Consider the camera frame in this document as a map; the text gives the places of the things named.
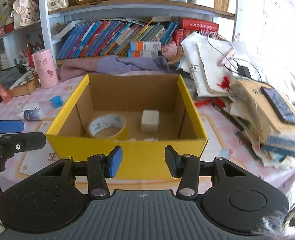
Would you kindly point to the pink pig plush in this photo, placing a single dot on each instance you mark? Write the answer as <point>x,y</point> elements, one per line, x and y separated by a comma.
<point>169,51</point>

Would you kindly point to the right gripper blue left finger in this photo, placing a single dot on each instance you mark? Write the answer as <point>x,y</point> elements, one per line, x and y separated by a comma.
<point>100,167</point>

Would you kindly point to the blue tape piece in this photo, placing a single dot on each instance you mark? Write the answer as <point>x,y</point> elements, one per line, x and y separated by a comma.
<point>57,101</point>

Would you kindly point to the grey clothing pile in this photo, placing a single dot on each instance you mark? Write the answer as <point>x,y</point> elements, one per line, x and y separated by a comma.
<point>9,76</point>

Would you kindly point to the orange pink bottle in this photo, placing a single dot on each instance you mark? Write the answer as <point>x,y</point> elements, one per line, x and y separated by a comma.
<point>5,95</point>

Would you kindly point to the pink checkered tablecloth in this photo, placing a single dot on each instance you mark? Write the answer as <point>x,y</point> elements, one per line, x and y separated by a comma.
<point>221,133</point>

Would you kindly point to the stack of books and papers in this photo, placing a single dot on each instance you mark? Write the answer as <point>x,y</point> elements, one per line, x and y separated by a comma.
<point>272,140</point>

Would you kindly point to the white power adapter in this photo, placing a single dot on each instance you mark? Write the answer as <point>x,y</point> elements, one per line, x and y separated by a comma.
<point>28,106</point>

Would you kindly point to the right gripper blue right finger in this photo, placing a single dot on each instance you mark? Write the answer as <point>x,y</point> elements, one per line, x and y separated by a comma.
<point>187,168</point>

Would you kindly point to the orange white medicine box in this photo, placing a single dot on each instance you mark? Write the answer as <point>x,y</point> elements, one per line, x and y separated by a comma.
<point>144,49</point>

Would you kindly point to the black smartphone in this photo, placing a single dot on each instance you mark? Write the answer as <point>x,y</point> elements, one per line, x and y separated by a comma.
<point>279,105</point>

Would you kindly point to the yellow cardboard box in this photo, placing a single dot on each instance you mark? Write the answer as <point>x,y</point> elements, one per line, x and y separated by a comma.
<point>143,154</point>

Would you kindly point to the row of colourful books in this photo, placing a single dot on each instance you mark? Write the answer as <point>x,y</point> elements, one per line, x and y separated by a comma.
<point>113,36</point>

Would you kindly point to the pink purple cloth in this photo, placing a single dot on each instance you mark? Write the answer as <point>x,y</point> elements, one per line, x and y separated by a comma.
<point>111,65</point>

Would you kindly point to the blue spray bottle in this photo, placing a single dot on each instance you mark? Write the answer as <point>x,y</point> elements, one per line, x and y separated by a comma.
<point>32,115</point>

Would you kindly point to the white bookshelf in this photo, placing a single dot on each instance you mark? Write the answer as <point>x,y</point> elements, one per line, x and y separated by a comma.
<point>26,26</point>

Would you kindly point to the white foam block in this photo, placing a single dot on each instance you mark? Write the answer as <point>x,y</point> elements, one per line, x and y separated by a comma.
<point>150,121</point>

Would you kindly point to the wooden chess board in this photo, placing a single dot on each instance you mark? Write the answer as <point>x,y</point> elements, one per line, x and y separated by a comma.
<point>26,84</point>

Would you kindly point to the yellow tape roll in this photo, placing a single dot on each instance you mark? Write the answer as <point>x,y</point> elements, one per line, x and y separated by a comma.
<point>108,126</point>

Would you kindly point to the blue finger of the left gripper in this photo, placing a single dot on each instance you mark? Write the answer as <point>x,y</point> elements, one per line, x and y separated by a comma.
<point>20,142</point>
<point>11,126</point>

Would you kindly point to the pink cylindrical container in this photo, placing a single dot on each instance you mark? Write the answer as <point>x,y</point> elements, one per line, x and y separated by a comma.
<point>45,68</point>

